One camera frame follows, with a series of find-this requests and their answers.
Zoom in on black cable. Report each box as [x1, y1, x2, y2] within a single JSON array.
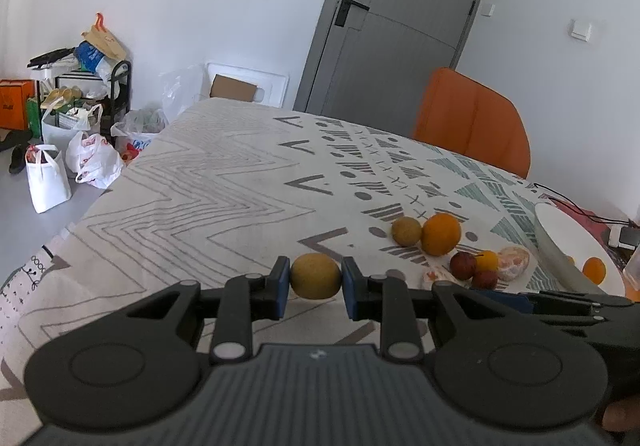
[[532, 183, 640, 228]]

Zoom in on power adapter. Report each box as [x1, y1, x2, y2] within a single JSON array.
[[609, 224, 640, 248]]

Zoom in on orange chair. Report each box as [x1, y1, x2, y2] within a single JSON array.
[[410, 67, 531, 180]]

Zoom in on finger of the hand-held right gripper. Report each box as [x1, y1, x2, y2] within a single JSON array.
[[470, 288, 608, 327]]

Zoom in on brown paper bag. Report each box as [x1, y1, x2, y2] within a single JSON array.
[[81, 13, 128, 62]]

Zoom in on white shopping bag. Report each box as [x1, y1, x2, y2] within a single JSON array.
[[40, 103, 104, 148]]

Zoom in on brown cardboard piece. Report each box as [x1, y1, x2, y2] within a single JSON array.
[[209, 73, 259, 102]]

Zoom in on black shelf rack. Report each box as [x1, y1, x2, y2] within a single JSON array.
[[29, 58, 134, 153]]

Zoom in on person's right hand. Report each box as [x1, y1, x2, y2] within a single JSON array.
[[601, 397, 640, 433]]

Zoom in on black shoes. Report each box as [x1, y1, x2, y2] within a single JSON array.
[[0, 130, 32, 175]]

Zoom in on brown round fruit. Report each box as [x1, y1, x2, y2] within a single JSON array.
[[290, 253, 344, 301], [391, 217, 423, 246]]

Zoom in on white red-print plastic bag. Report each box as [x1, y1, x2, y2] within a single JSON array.
[[65, 130, 124, 190]]

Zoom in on black door handle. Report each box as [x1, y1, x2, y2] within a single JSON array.
[[333, 0, 371, 28]]

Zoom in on grey door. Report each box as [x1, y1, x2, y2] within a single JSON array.
[[294, 0, 502, 138]]

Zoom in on blue white bag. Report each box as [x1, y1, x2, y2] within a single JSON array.
[[74, 40, 110, 73]]

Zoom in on white foam packaging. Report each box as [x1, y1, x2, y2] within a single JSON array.
[[203, 60, 290, 108]]

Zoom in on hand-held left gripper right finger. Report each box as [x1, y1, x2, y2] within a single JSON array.
[[342, 257, 503, 363]]

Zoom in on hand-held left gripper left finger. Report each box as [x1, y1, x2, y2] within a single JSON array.
[[126, 256, 292, 364]]

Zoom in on large orange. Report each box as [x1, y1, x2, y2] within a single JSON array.
[[421, 212, 462, 257]]

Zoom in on orange box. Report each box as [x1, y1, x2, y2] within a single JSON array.
[[0, 79, 37, 131]]

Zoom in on clear plastic bag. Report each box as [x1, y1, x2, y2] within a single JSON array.
[[159, 65, 207, 123]]

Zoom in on white tote bag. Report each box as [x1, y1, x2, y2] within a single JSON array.
[[25, 144, 73, 215]]

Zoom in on white plate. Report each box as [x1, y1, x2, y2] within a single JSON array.
[[533, 202, 627, 298]]

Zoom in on patterned tablecloth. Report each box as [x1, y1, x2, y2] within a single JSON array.
[[0, 98, 640, 446]]

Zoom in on green box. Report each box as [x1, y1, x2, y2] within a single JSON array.
[[27, 96, 44, 138]]

